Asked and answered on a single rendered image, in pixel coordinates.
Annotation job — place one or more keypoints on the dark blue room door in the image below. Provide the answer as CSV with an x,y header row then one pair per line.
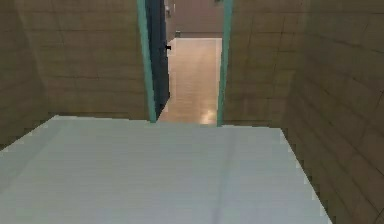
x,y
158,53

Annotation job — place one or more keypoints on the teal door frame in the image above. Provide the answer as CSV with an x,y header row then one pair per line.
x,y
146,66

